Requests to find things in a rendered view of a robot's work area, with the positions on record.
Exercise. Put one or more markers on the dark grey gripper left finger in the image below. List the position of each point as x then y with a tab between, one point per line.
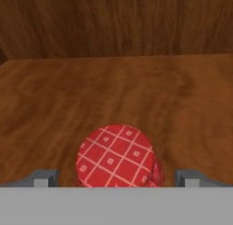
45	176

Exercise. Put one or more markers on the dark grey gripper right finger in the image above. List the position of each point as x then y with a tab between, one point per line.
188	177

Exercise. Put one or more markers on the jam jar with red checked lid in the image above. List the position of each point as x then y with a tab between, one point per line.
115	157

